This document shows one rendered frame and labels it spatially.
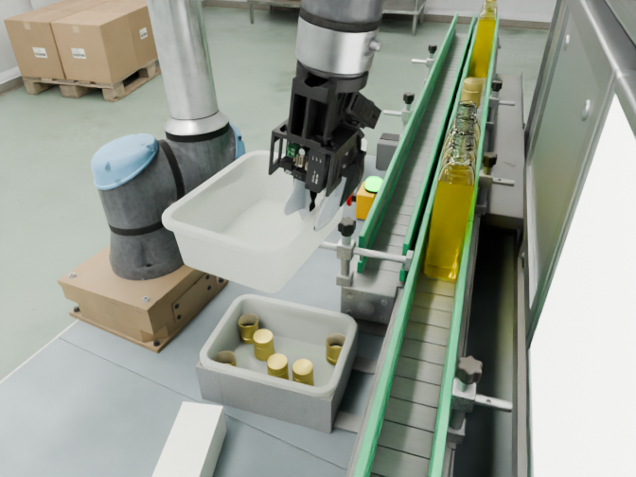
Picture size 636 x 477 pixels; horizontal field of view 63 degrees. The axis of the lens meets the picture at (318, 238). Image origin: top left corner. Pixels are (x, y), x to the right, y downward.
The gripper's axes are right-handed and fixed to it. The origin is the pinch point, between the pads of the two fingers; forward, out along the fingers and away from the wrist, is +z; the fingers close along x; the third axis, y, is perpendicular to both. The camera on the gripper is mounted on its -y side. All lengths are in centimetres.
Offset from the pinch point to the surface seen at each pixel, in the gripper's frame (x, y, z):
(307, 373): 2.8, 0.6, 29.2
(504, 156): 19, -76, 21
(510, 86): 12, -130, 22
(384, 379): 15.0, 8.9, 12.1
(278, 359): -2.6, -0.1, 30.0
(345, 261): 1.2, -13.9, 17.2
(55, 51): -308, -228, 123
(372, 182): -8, -55, 27
